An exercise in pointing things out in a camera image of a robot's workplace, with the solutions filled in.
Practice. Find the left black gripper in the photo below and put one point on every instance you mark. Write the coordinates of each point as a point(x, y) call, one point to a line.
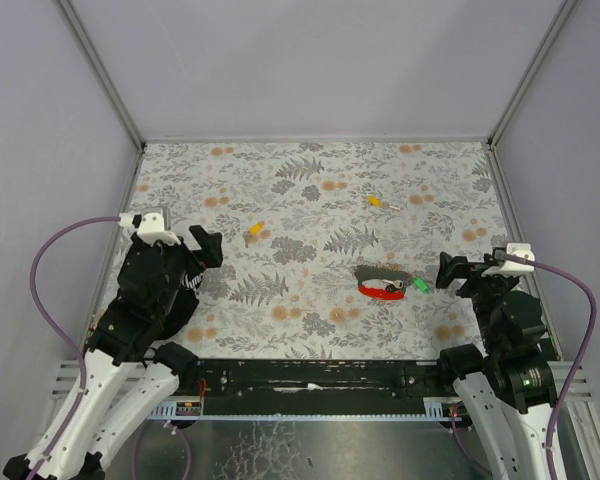
point(181, 253)

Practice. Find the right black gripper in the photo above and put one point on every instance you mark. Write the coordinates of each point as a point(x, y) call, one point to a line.
point(469, 276)

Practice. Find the keyring with red tag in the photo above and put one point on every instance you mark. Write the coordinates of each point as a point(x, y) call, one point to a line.
point(381, 283)

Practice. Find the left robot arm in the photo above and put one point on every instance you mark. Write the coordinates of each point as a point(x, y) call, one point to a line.
point(130, 364)

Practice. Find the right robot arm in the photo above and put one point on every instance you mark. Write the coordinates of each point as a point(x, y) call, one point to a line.
point(506, 384)

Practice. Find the left key with yellow tag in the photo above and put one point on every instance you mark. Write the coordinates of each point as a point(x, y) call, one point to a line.
point(250, 235)

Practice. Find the key with yellow tag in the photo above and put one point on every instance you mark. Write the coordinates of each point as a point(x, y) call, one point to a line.
point(379, 203)
point(250, 235)

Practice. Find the black cloth bag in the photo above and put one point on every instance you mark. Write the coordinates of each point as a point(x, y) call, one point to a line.
point(183, 303)

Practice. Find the right key with yellow tag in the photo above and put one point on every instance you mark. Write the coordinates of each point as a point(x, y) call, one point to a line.
point(379, 203)

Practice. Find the floral mat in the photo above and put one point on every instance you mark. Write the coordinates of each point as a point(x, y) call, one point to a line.
point(292, 293)

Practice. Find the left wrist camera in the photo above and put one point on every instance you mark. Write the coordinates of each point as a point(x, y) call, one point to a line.
point(149, 227)

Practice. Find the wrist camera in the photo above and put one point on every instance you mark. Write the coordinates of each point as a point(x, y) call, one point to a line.
point(513, 260)
point(149, 227)

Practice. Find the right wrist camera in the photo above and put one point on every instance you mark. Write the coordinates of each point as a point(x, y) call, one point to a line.
point(513, 260)

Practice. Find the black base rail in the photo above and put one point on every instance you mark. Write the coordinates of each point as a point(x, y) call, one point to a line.
point(310, 390)

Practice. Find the aluminium frame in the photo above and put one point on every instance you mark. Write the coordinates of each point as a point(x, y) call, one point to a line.
point(523, 76)

